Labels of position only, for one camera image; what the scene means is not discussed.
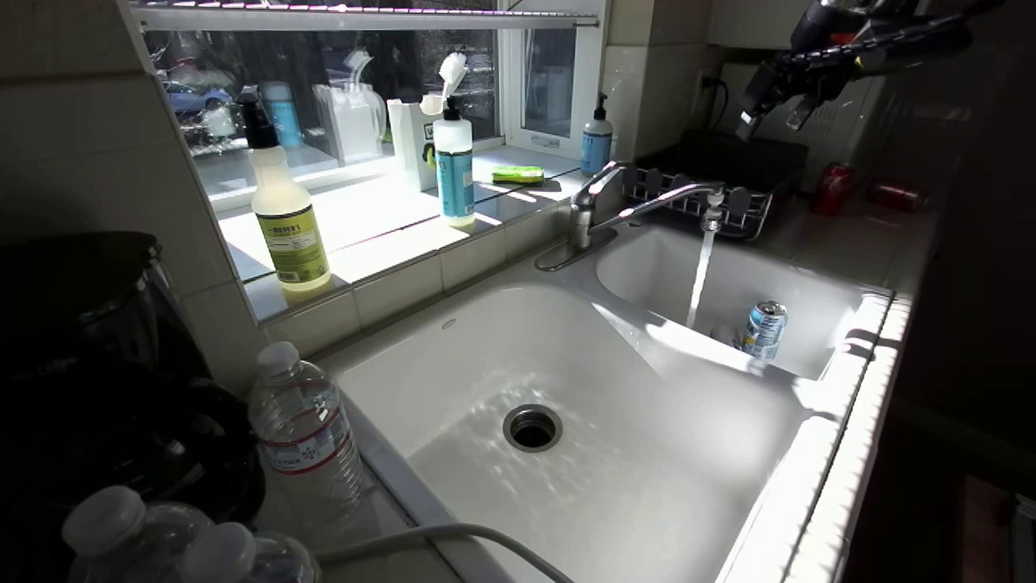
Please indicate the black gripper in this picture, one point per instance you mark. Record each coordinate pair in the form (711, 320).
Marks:
(820, 65)

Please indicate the chrome tap spout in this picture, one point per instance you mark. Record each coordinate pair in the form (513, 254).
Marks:
(648, 203)

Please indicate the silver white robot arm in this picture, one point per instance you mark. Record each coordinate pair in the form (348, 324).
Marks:
(863, 17)

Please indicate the chrome sink faucet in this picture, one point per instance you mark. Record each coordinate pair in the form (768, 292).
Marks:
(583, 231)

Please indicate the red round object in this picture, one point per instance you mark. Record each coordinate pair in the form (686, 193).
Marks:
(834, 189)

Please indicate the red oblong object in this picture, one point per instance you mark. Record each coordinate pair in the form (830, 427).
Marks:
(895, 194)

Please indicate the small blue soap dispenser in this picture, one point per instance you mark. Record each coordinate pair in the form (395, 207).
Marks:
(596, 148)

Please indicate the blue drink can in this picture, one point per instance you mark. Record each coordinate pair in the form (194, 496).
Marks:
(766, 328)

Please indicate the green scrub sponge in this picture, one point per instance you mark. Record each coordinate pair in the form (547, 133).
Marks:
(520, 176)

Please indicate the white dish brush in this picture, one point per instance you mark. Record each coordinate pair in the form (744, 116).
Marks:
(450, 74)

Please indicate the soap pump bottle blue label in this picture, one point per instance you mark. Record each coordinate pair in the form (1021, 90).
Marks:
(455, 179)

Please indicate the white double sink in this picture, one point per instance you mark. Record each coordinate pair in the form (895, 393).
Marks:
(648, 473)

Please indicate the spray bottle green label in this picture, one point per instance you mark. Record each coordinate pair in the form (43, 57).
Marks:
(294, 243)

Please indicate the tall clear water bottle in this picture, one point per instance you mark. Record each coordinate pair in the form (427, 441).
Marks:
(308, 431)

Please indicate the clear water bottle white cap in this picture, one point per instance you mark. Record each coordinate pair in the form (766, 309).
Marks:
(108, 524)
(220, 551)

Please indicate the black coffee maker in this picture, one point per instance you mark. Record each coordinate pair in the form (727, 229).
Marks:
(99, 377)

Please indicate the white window frame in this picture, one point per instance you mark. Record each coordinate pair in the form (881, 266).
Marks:
(513, 75)

